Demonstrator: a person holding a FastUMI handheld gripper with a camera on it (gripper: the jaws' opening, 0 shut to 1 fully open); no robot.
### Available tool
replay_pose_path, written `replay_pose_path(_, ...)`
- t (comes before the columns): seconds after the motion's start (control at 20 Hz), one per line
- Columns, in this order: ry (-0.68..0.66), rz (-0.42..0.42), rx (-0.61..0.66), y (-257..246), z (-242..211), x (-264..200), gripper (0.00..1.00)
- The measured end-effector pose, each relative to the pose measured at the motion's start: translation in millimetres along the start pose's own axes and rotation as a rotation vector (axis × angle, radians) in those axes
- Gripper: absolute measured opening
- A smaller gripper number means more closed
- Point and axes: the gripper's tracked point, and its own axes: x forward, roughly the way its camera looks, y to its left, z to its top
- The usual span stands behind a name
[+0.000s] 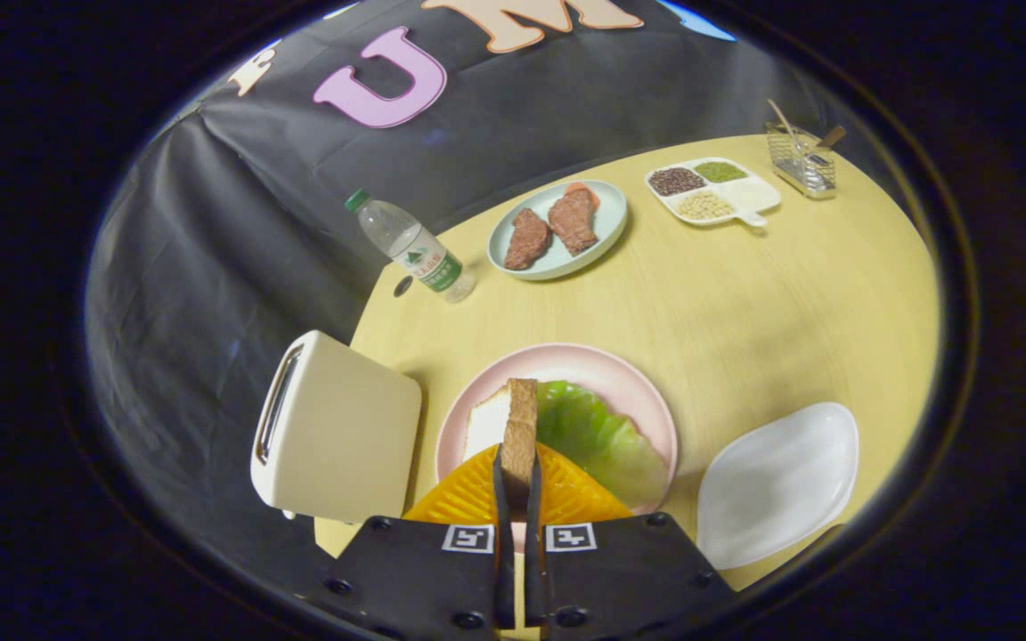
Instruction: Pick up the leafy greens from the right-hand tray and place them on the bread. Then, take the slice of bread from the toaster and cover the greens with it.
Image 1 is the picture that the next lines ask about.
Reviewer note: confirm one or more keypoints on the pink round plate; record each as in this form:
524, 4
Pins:
584, 365

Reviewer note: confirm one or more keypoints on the brown meat patty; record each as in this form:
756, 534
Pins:
527, 240
574, 223

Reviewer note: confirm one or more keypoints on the bread slice under ham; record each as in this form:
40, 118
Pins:
486, 423

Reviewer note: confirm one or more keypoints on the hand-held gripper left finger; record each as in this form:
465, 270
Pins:
502, 552

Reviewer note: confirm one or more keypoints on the pile of yellow beans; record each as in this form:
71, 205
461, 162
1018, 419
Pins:
705, 206

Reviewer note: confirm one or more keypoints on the brown wooden utensil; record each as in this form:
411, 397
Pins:
833, 136

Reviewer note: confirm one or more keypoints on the plain white bread slice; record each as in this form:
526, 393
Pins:
520, 427

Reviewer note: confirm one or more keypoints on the white leaf-shaped plate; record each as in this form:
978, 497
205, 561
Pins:
780, 485

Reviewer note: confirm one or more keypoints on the cream white toaster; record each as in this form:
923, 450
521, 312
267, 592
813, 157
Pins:
344, 427

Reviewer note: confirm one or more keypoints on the clear plastic water bottle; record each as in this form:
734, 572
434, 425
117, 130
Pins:
415, 254

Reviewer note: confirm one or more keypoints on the pile of dark beans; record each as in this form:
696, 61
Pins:
676, 181

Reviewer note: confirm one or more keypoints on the white divided dish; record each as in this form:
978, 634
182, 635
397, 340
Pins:
749, 194

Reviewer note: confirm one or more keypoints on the light wooden utensil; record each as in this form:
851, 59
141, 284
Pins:
783, 120

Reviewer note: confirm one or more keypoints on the black table grommet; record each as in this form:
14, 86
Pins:
403, 287

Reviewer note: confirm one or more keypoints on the orange carrot slice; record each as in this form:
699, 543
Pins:
586, 189

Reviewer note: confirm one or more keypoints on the pile of green beans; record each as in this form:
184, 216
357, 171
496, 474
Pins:
720, 171

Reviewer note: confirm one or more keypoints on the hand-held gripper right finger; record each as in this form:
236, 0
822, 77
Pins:
533, 552

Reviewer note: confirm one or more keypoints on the light blue oval plate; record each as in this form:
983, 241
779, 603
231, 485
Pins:
606, 223

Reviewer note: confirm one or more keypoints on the green lettuce leaf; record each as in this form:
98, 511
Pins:
602, 436

